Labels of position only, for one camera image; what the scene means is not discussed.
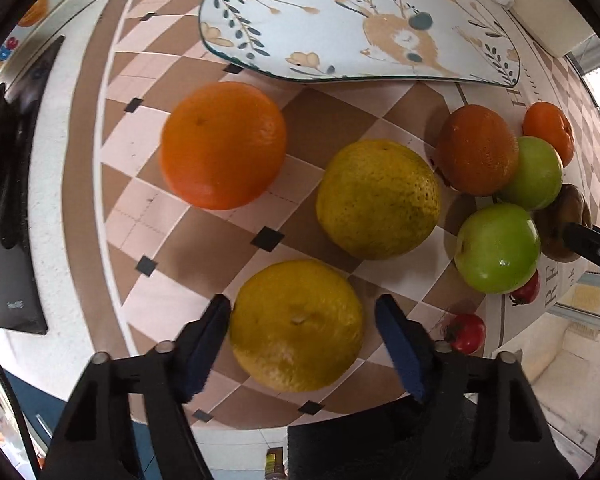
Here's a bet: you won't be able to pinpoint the brown russet pear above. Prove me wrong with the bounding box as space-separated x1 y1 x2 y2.
533 183 592 262

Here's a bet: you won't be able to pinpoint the green apple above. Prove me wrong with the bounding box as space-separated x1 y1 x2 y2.
454 203 541 295
498 136 562 211

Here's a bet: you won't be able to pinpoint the orange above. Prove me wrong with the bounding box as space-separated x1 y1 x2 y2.
522 102 574 167
160 81 287 210

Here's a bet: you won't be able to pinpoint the dark orange tangerine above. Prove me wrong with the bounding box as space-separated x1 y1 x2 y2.
434 104 519 197

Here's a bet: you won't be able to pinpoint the yellow lemon-like citrus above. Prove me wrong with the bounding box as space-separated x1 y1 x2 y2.
228 260 366 392

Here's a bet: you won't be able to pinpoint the yellow-green citrus fruit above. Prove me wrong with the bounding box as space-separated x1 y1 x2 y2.
315 139 441 260

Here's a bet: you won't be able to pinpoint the red cherry tomato left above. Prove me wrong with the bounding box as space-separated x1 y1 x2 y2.
443 313 486 356

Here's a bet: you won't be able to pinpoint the red cherry tomato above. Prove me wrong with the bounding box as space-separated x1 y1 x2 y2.
443 313 486 356
509 271 541 306

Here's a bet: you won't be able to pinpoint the red cherry tomato right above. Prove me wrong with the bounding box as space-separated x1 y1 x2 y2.
509 271 541 306

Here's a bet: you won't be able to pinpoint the black gas stove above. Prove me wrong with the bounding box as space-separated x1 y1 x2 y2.
0 36 65 335

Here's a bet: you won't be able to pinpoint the checkered table mat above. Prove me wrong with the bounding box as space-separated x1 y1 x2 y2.
60 0 600 430

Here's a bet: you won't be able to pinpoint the oval deer pattern plate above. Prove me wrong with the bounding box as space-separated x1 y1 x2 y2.
198 0 520 89

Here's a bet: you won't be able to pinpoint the colourful wall stickers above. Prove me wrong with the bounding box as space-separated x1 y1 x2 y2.
0 0 53 73

